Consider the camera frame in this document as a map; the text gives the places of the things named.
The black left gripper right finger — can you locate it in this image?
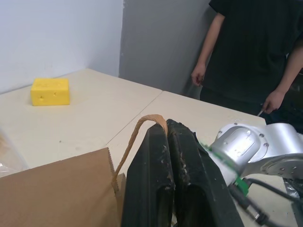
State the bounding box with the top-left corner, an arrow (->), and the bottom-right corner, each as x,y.
166,119 -> 245,227

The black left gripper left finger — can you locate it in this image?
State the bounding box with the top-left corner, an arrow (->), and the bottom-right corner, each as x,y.
121,124 -> 176,227

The brown paper bag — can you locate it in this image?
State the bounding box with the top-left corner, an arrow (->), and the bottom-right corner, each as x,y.
0,114 -> 176,227

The yellow cheese plush toy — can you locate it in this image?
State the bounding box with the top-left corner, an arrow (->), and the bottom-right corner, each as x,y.
30,78 -> 71,106

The clear plastic bag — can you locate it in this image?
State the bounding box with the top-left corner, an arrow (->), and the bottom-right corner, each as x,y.
0,127 -> 29,178

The person's right hand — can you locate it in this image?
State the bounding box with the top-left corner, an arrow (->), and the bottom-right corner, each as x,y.
191,62 -> 206,87

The person's left hand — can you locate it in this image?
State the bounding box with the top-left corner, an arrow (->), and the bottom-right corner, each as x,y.
262,90 -> 286,114

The person's torso in black clothes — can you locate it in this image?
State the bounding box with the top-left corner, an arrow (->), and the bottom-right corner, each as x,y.
200,0 -> 303,119

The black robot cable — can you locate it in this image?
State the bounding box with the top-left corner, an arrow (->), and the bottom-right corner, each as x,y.
227,177 -> 303,227

